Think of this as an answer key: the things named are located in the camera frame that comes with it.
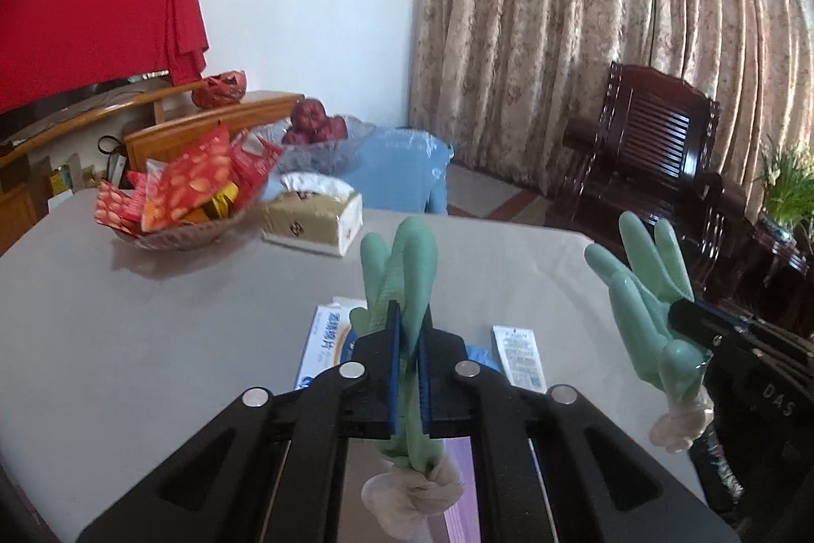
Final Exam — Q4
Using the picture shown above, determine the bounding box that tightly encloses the tissue box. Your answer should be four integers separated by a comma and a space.
261, 172, 363, 258

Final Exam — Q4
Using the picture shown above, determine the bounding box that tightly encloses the green potted plant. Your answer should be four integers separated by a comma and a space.
758, 136, 812, 233

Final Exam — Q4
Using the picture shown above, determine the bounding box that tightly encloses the white ointment tube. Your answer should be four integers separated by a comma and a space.
491, 325, 548, 394

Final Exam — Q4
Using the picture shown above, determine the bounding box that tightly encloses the wooden tv cabinet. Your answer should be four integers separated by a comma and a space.
2, 78, 301, 251

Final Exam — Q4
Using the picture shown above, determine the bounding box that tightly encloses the dark wooden armchair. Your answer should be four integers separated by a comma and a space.
545, 62, 746, 287

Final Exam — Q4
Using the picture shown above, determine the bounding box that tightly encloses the green rubber glove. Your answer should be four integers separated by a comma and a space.
351, 218, 463, 541
584, 211, 713, 452

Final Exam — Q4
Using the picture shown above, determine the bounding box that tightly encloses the red cloth cover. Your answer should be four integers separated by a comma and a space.
2, 0, 208, 111

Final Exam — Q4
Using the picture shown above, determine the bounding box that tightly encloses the patterned beige curtain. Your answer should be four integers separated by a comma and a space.
409, 0, 812, 210

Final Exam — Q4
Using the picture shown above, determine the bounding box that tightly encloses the white blue medicine box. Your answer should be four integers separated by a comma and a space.
294, 296, 367, 390

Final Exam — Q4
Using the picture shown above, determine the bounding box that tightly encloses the glass bowl of apples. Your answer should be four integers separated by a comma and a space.
254, 98, 375, 175

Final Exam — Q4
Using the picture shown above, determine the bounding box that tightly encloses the dark wooden side table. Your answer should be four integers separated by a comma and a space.
705, 219, 812, 340

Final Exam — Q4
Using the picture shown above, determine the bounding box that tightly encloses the glass bowl of snacks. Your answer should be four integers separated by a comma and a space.
94, 125, 283, 251

